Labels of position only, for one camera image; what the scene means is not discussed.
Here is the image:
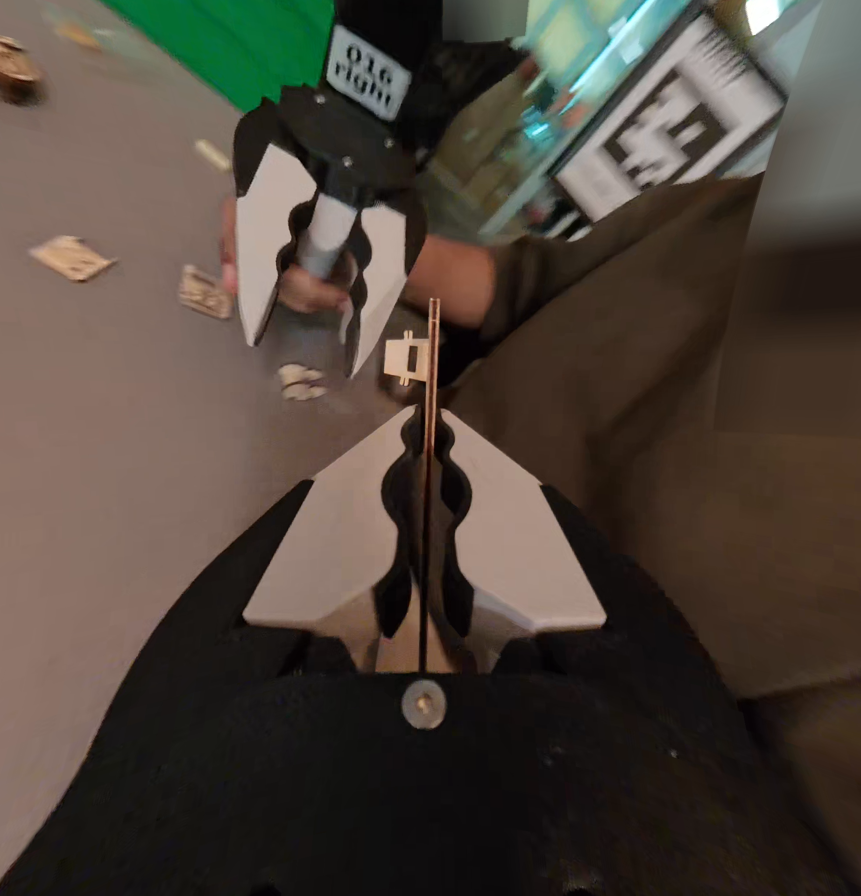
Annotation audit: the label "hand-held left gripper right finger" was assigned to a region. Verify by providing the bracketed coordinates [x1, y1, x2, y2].
[434, 408, 608, 673]

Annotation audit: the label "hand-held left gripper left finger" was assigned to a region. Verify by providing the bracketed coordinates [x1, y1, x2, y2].
[241, 406, 426, 673]

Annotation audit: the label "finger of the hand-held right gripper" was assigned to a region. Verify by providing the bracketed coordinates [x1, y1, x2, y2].
[234, 142, 321, 349]
[339, 206, 412, 380]

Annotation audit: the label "wooden puzzle sheet round holes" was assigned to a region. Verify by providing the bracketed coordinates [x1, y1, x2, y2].
[418, 297, 442, 673]

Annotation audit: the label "small wooden part assembly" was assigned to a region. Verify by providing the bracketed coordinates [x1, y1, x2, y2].
[276, 363, 328, 402]

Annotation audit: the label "person's right forearm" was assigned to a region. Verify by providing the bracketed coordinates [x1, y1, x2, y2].
[401, 175, 768, 393]

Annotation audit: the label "person's right hand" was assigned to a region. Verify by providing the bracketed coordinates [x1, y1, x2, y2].
[278, 266, 358, 315]

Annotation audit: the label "small wooden card with slots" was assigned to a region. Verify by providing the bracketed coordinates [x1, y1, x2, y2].
[177, 264, 235, 321]

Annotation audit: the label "green plastic bin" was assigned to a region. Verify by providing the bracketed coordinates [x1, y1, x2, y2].
[98, 0, 337, 113]

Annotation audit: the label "small wooden card square holes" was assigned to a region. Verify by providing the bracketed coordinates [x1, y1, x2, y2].
[28, 234, 118, 283]

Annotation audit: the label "wooden mechanical model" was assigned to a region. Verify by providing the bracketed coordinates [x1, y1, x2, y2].
[0, 31, 46, 106]

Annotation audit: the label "framed marker poster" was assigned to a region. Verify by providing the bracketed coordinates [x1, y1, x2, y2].
[550, 10, 789, 221]

